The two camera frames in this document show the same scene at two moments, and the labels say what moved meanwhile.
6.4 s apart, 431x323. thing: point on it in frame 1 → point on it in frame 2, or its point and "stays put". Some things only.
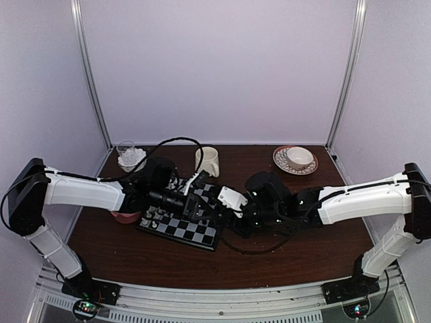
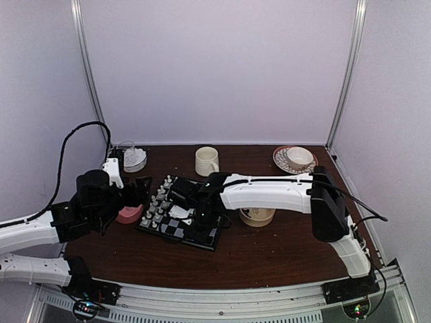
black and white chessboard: (202, 232) stays put
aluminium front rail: (390, 303) stays put
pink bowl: (126, 218) stays put
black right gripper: (244, 232) → (199, 236)
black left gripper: (192, 204) → (143, 194)
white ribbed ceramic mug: (210, 161) stays put
